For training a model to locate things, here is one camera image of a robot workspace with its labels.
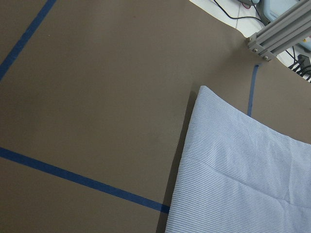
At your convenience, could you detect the grey aluminium frame post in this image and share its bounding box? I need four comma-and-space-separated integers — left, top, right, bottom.
247, 0, 311, 61

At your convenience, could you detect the left teach pendant tablet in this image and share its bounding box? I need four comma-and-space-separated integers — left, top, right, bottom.
256, 0, 299, 25

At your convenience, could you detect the light blue striped shirt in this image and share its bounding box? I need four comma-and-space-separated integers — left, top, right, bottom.
166, 86, 311, 233

